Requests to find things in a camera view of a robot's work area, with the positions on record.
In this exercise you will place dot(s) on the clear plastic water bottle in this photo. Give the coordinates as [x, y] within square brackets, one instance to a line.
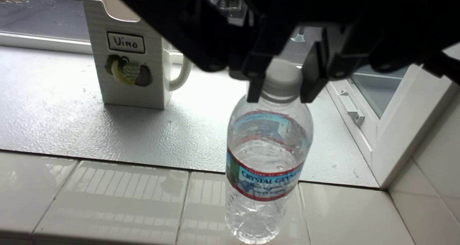
[267, 155]

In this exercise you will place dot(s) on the white framed window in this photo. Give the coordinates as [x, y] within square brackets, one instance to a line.
[395, 130]

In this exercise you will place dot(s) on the white window latch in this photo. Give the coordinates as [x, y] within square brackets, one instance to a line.
[350, 106]

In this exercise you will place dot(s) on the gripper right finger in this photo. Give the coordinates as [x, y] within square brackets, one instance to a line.
[395, 32]

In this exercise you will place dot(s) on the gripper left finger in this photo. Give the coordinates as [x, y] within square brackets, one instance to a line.
[187, 25]

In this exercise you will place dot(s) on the white ceramic pitcher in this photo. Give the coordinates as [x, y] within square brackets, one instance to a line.
[125, 83]

